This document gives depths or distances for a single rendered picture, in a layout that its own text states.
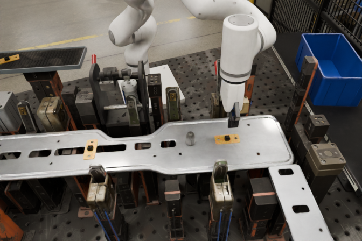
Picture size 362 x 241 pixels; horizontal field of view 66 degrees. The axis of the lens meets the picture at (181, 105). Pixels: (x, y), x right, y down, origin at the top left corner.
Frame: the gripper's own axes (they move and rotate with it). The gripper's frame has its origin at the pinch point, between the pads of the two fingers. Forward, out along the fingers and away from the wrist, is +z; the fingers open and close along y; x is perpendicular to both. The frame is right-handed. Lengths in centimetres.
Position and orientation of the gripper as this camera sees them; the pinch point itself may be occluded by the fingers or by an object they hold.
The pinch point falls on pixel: (230, 114)
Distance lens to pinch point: 89.0
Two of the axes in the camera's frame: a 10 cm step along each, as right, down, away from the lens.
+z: 0.3, 7.3, 6.8
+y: 0.7, 6.7, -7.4
